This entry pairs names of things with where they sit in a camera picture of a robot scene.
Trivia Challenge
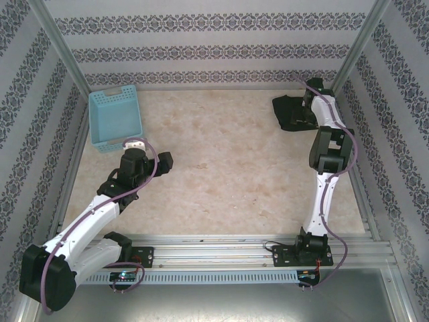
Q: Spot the aluminium rail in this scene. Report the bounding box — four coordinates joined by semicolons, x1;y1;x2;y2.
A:
45;95;98;245
327;97;381;242

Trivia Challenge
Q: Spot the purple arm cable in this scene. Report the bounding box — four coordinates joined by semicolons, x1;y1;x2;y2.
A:
294;74;357;292
40;138;159;316

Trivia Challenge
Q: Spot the aluminium frame post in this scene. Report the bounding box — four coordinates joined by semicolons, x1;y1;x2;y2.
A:
26;0;98;103
327;0;393;100

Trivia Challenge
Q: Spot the aluminium mounting rail beam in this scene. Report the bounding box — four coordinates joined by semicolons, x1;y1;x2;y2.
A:
32;233;398;269

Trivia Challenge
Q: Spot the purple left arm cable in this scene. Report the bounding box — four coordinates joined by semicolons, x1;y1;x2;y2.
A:
40;138;159;316

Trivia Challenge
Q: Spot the aluminium right frame post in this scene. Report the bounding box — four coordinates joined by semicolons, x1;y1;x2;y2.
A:
327;0;393;100

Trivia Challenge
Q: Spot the white slotted cable duct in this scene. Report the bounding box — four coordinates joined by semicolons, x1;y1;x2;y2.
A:
45;270;299;285

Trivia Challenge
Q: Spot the black t-shirt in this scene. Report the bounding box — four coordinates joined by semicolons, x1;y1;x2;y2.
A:
271;95;319;132

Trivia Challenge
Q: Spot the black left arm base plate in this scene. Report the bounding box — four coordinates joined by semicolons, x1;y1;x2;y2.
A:
93;246;156;269

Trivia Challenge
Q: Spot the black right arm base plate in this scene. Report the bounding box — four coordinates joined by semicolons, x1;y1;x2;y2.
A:
271;244;334;268

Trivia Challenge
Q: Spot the light blue plastic basket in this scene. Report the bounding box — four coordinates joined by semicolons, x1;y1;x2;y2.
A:
88;84;145;154

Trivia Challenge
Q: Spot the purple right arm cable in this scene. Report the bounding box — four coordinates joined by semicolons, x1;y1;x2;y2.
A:
294;74;357;292

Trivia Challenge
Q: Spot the aluminium right side rail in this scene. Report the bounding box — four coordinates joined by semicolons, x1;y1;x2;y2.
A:
327;97;381;242

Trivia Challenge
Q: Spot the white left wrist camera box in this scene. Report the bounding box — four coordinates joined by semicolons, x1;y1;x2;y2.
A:
122;140;147;152

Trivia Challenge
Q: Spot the aluminium left side rail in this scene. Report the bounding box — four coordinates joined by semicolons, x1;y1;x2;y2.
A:
45;95;98;245

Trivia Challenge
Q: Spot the grey metal sheet panel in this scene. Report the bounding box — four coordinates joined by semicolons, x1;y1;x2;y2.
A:
19;268;413;322

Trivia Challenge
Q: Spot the aluminium left frame post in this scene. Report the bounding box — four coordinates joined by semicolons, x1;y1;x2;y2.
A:
26;0;98;103

